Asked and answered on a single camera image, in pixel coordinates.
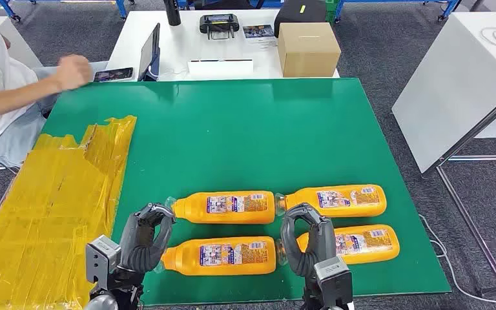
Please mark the white side table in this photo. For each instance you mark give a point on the white side table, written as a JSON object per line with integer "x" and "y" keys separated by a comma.
{"x": 445, "y": 85}

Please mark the black handheld controller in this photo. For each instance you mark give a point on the black handheld controller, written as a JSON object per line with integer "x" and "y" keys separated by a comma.
{"x": 219, "y": 22}

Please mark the person's left hand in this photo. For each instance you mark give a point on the person's left hand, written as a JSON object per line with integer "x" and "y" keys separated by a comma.
{"x": 6, "y": 42}

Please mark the orange detergent bottle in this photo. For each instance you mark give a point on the orange detergent bottle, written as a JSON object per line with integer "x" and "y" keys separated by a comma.
{"x": 338, "y": 201}
{"x": 367, "y": 244}
{"x": 231, "y": 256}
{"x": 231, "y": 209}

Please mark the dark tablet in cover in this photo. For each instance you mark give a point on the dark tablet in cover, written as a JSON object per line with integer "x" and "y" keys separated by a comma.
{"x": 148, "y": 53}

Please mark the green plastic crate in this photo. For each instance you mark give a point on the green plastic crate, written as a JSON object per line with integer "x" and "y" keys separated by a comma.
{"x": 332, "y": 10}

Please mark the person's right forearm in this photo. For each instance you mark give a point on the person's right forearm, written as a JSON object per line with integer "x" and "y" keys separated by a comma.
{"x": 12, "y": 98}

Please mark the yellow taped cardboard sheet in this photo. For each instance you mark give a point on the yellow taped cardboard sheet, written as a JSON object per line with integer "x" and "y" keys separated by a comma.
{"x": 51, "y": 222}

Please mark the long white box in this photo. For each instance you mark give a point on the long white box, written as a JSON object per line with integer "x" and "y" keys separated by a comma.
{"x": 220, "y": 69}

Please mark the blue metal rack frame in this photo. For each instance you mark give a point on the blue metal rack frame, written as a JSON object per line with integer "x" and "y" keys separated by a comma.
{"x": 450, "y": 8}
{"x": 121, "y": 8}

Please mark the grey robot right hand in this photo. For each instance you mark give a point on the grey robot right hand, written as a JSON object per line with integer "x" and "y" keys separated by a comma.
{"x": 320, "y": 239}

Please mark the printed leaflet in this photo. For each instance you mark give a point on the printed leaflet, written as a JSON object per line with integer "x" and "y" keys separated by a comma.
{"x": 258, "y": 34}

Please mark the black flask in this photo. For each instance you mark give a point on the black flask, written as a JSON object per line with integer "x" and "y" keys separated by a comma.
{"x": 172, "y": 12}

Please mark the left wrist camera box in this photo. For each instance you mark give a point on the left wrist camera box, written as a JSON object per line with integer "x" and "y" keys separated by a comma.
{"x": 100, "y": 256}

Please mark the brown cardboard box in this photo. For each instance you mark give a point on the brown cardboard box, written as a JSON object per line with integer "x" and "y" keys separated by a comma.
{"x": 308, "y": 51}

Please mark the person's right hand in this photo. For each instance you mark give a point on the person's right hand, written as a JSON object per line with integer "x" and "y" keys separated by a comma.
{"x": 74, "y": 72}

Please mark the white cabinet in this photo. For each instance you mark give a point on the white cabinet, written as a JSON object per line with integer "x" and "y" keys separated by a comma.
{"x": 21, "y": 47}

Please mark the black smartphone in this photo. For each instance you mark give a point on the black smartphone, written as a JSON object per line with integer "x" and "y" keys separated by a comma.
{"x": 113, "y": 74}

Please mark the black bag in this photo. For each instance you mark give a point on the black bag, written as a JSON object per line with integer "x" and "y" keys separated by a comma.
{"x": 295, "y": 13}

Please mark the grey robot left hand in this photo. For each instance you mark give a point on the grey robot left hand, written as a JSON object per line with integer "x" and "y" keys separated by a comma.
{"x": 139, "y": 248}

